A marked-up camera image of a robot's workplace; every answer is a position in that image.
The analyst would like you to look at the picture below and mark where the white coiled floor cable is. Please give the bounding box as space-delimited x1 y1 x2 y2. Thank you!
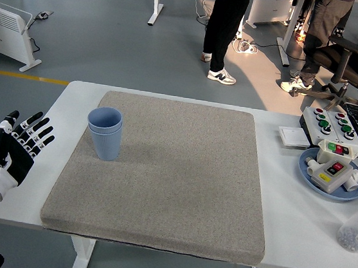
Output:
231 37 260 56

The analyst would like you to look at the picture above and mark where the white green-red button switch box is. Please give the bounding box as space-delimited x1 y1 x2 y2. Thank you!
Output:
315 138 358 168

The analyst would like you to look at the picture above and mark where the white panel heater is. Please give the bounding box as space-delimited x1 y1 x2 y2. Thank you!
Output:
0 0 49 75
244 0 297 33

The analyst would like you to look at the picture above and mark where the blue round plate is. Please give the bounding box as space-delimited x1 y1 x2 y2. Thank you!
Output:
294 145 358 204

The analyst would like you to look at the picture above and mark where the person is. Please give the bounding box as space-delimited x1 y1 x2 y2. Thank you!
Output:
197 0 251 87
280 0 357 99

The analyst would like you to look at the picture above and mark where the white wall switch plate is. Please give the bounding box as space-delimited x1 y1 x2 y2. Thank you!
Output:
276 125 312 152

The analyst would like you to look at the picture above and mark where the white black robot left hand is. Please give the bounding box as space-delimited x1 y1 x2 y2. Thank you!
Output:
0 107 58 200

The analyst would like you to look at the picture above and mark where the white push-button control box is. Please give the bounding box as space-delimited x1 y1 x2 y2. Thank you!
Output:
323 110 358 150
296 105 344 150

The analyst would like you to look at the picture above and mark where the white desk leg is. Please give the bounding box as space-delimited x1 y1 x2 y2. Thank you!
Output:
274 0 307 69
147 0 165 27

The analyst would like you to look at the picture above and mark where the grey-brown table mat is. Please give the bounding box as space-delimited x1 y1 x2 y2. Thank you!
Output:
38 84 282 267

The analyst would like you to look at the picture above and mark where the grey red-button switch box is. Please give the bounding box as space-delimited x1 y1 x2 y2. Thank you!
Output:
309 156 355 197

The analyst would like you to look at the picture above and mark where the blue ribbed plastic cup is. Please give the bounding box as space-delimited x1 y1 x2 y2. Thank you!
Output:
84 122 124 163
85 104 125 134

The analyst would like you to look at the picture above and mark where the white table leg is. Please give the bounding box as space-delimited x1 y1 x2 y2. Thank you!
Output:
67 235 97 268

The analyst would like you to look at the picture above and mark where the white pipe fitting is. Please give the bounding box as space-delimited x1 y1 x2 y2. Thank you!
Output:
303 156 323 177
343 167 358 193

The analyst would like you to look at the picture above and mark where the clear bottle with red cap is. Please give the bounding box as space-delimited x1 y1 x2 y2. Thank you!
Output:
335 192 358 253

